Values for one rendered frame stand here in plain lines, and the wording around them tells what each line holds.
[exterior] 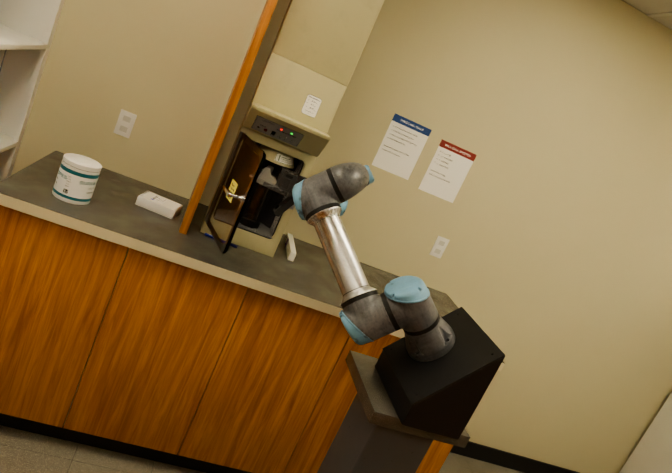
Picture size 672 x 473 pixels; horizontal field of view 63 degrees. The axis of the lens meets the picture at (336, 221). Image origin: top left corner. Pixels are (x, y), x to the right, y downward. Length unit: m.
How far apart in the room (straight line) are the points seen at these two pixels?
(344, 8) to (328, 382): 1.47
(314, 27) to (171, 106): 0.81
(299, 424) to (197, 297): 0.71
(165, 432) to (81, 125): 1.37
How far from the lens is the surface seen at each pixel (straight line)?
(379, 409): 1.60
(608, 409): 4.04
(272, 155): 2.24
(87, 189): 2.14
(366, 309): 1.58
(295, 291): 2.09
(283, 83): 2.18
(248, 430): 2.42
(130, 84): 2.65
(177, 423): 2.40
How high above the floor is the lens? 1.68
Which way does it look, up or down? 12 degrees down
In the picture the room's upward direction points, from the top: 24 degrees clockwise
